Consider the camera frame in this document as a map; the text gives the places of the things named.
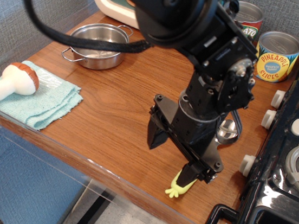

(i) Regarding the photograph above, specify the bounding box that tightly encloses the teal toy microwave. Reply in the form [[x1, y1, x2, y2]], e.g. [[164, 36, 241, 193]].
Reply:
[[94, 0, 139, 29]]

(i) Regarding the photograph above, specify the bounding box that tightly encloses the pineapple slices can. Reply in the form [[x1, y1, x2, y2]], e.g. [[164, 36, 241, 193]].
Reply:
[[253, 31, 299, 83]]

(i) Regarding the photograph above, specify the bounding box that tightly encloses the light teal folded cloth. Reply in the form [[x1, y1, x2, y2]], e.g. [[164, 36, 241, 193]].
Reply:
[[0, 61, 83, 130]]

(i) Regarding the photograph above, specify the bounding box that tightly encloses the plush mushroom toy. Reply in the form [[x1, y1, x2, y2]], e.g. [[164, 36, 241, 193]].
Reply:
[[0, 62, 40, 101]]

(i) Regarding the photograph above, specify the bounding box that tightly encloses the stainless steel pot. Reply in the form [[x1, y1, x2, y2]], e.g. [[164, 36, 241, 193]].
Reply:
[[61, 23, 134, 71]]

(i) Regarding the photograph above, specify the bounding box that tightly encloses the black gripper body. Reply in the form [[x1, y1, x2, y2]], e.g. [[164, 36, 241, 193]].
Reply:
[[141, 93, 232, 187]]

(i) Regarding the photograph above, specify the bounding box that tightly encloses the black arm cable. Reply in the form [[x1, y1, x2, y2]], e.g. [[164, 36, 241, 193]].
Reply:
[[10, 0, 160, 58]]

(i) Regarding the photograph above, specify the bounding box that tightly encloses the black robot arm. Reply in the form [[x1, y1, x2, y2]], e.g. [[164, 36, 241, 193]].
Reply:
[[130, 0, 257, 188]]

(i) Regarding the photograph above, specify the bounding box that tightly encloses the black toy stove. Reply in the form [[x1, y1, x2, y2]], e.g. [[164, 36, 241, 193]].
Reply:
[[196, 33, 299, 224]]

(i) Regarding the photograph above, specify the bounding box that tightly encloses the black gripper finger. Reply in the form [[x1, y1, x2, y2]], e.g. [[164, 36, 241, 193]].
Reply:
[[176, 164, 199, 188], [147, 117, 168, 149]]

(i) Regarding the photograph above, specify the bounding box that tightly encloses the yellow handled metal spoon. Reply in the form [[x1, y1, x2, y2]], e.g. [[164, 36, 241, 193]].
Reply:
[[165, 119, 242, 198]]

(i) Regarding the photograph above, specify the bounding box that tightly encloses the tomato sauce can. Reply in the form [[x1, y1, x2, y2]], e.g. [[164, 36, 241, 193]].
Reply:
[[235, 1, 264, 41]]

